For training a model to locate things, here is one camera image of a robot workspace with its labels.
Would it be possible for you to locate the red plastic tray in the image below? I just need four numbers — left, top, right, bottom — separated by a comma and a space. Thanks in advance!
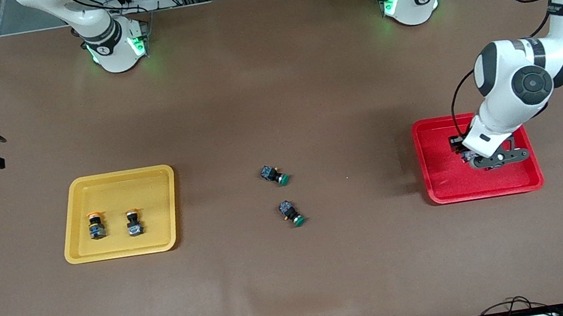
410, 103, 546, 208

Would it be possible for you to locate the brown table mat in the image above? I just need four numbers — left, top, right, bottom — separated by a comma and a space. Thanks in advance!
0, 0, 563, 316

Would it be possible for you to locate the green push button switch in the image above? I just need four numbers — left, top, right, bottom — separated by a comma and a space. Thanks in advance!
259, 162, 291, 190
278, 198, 308, 231

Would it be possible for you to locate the yellow plastic tray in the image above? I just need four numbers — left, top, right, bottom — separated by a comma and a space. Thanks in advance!
54, 163, 185, 266

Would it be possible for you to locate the yellow push button switch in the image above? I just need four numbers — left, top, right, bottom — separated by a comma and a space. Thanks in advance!
124, 207, 146, 238
86, 210, 109, 241

